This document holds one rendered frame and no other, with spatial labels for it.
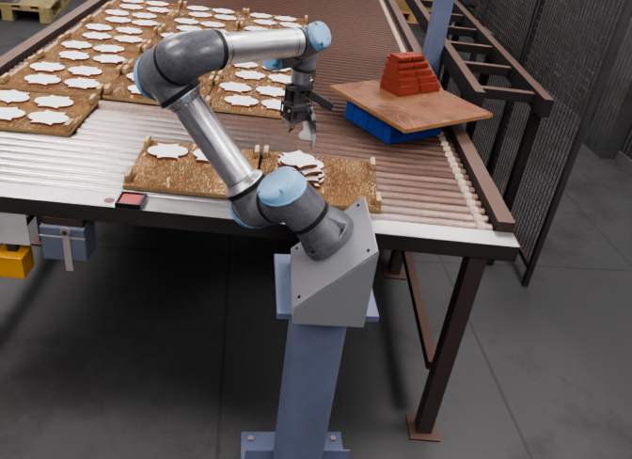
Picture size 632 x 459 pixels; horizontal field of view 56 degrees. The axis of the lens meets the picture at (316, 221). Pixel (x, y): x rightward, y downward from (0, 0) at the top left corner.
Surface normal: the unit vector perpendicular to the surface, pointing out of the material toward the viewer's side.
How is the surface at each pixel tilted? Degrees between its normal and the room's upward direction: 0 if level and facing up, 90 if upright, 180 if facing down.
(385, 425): 0
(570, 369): 0
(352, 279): 90
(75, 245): 90
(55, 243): 90
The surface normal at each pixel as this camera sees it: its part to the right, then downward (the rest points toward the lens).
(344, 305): 0.05, 0.53
